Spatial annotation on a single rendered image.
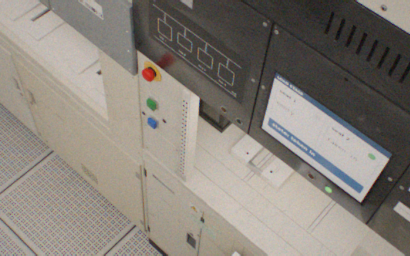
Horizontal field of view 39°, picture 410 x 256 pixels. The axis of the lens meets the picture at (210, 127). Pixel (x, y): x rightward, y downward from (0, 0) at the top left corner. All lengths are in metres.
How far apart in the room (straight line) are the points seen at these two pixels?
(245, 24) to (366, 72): 0.27
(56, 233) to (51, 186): 0.25
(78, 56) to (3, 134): 1.00
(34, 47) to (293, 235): 1.22
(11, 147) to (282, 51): 2.18
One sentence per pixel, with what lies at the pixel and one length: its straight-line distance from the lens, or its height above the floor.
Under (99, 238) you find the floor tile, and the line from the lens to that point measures 2.82.
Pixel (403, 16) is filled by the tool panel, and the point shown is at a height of 1.98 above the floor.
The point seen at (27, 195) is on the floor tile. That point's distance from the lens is 2.98.
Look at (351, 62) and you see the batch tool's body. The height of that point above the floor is 1.83.
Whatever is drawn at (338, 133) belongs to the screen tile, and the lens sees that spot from 1.19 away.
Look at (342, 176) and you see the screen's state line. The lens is 1.29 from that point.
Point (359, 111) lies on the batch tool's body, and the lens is 1.12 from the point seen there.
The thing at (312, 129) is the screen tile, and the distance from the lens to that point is 1.24.
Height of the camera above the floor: 2.60
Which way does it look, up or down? 57 degrees down
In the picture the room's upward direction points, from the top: 7 degrees clockwise
